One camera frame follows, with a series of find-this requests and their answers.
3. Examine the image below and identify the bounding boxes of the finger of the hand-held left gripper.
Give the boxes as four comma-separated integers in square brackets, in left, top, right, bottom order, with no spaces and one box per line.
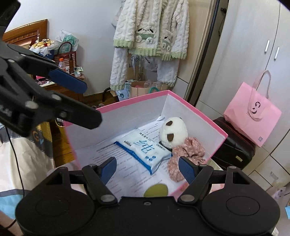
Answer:
[23,90,102,130]
[7,43,88,94]

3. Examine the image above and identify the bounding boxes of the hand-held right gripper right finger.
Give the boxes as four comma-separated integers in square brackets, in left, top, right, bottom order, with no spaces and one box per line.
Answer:
[177,156,250,203]

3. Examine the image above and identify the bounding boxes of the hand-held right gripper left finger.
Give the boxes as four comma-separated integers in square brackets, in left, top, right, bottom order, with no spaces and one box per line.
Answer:
[44,156,118,203]

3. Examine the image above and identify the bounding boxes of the pink floral scrunchie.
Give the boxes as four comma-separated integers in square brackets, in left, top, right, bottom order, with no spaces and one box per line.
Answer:
[168,137,206,182]

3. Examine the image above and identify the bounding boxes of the green round soft pad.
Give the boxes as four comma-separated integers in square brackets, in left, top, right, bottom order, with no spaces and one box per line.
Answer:
[143,183,169,197]

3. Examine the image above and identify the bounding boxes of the blue white wet wipes pack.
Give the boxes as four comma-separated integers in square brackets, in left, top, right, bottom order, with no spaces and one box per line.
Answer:
[113,128,172,175]

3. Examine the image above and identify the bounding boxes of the pink cardboard box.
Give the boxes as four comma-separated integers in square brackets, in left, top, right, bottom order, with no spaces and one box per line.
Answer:
[63,89,228,198]

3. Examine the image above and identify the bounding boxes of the wooden nightstand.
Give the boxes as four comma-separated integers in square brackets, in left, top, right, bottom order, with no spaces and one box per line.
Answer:
[34,75,85,107]

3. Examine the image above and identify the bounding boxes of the woven basket bag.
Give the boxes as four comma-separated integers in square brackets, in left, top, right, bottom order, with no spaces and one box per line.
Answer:
[54,42,77,73]

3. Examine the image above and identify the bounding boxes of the printed paper sheet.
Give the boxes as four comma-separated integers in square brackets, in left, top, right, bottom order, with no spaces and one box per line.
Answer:
[76,120,188,198]

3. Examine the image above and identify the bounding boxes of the white green plastic bag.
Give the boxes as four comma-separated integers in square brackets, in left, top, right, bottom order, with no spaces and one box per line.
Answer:
[55,29,79,49]

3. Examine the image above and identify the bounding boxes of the pile of small toys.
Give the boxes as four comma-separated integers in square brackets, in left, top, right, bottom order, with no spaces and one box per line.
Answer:
[29,38,55,56]

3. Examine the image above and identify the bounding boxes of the blue white plastic bag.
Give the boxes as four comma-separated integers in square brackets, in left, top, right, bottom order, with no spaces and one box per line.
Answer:
[115,87,132,101]

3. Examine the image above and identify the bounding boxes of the white fleece pants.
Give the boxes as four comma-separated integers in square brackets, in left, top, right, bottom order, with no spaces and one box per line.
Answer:
[110,46,179,91]

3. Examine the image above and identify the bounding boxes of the black suitcase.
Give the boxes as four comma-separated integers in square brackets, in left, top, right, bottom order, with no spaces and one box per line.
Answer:
[212,117,256,170]

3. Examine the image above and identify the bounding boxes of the wooden headboard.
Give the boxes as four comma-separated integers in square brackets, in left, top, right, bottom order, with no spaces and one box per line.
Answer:
[3,19,48,49]

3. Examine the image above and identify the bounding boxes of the printed bed quilt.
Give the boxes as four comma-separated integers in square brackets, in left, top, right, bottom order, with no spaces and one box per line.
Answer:
[0,121,56,218]

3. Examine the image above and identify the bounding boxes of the brown paper bag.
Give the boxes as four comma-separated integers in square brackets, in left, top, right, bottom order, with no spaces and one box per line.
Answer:
[130,73,150,98]
[144,79,169,93]

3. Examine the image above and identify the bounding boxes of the pink tote bag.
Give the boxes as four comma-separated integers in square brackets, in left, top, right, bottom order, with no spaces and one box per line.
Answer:
[223,70,282,148]

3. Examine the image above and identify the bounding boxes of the white fleece jacket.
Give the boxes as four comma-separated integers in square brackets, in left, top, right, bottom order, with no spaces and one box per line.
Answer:
[113,0,189,60]

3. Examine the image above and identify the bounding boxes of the grey wardrobe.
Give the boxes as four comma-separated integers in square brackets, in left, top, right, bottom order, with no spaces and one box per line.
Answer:
[185,0,290,189]

